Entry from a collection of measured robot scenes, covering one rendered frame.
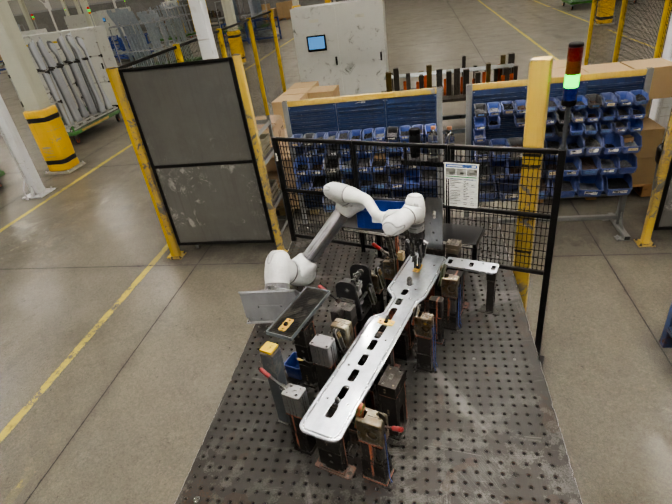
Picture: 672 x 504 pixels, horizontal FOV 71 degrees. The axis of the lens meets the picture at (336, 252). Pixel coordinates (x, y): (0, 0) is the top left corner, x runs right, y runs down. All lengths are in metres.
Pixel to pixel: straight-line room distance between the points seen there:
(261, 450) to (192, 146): 3.22
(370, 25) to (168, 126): 5.04
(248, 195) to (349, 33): 4.89
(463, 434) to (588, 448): 1.13
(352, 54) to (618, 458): 7.52
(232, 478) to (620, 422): 2.29
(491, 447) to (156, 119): 3.96
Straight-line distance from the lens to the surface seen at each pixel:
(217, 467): 2.36
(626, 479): 3.21
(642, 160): 5.95
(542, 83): 2.77
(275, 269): 2.92
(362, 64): 9.10
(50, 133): 9.62
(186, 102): 4.69
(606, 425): 3.40
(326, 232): 2.99
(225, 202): 4.95
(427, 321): 2.31
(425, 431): 2.30
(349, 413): 1.99
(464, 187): 3.00
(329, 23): 9.08
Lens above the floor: 2.52
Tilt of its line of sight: 31 degrees down
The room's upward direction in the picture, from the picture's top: 8 degrees counter-clockwise
